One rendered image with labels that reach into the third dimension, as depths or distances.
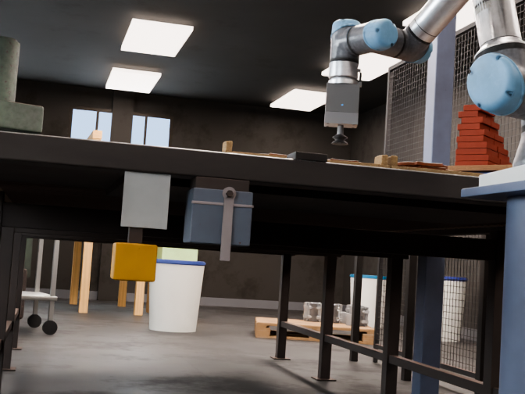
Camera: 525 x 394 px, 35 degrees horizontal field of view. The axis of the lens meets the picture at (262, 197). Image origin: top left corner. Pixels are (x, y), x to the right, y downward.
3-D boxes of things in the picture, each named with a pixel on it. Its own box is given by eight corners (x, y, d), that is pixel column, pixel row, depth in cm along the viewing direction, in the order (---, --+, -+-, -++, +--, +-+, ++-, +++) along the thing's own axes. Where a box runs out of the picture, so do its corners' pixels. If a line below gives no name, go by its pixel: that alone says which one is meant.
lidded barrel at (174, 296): (205, 334, 766) (210, 262, 771) (146, 331, 754) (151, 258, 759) (196, 328, 818) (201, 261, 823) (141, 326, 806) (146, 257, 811)
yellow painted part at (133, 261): (155, 282, 180) (163, 172, 182) (112, 280, 178) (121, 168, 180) (151, 281, 188) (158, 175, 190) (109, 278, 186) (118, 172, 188)
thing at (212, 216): (251, 263, 185) (256, 180, 186) (188, 258, 181) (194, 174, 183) (240, 262, 195) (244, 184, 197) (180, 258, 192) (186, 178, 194)
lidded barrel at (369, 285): (376, 324, 1046) (379, 275, 1051) (394, 328, 1000) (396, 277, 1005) (341, 324, 1031) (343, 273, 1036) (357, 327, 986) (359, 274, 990)
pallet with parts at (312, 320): (363, 337, 848) (365, 305, 850) (380, 345, 769) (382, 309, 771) (250, 330, 839) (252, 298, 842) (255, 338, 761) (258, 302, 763)
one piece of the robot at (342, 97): (360, 77, 223) (357, 139, 222) (326, 76, 224) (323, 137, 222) (363, 69, 213) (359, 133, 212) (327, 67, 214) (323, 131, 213)
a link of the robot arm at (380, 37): (410, 23, 210) (379, 31, 219) (376, 13, 203) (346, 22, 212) (408, 54, 209) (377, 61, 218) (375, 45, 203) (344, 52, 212)
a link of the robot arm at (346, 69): (329, 66, 221) (360, 68, 221) (327, 84, 221) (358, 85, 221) (330, 59, 214) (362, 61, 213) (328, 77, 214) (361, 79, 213)
